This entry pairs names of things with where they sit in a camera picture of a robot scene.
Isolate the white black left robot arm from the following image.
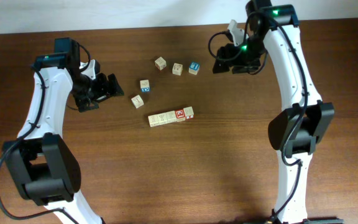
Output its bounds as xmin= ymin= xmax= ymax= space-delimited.
xmin=0 ymin=52 xmax=124 ymax=223

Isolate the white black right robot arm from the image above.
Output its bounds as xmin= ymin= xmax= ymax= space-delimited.
xmin=212 ymin=0 xmax=342 ymax=223

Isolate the wooden block top middle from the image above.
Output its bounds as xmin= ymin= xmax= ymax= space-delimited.
xmin=172 ymin=63 xmax=183 ymax=76

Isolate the wooden block red face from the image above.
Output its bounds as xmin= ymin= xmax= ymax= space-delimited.
xmin=183 ymin=106 xmax=194 ymax=119

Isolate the wooden block with shell drawing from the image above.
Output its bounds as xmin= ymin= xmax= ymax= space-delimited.
xmin=131 ymin=95 xmax=144 ymax=109

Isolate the black base bracket bottom right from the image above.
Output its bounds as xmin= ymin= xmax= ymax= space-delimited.
xmin=302 ymin=218 xmax=344 ymax=224

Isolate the wooden block blue number five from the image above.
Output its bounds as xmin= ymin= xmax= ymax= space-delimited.
xmin=140 ymin=80 xmax=150 ymax=92

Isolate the wooden block blue top face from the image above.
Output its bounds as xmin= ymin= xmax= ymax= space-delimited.
xmin=188 ymin=62 xmax=200 ymax=75

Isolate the wooden block top left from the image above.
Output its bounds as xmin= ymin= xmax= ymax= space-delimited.
xmin=155 ymin=57 xmax=167 ymax=70

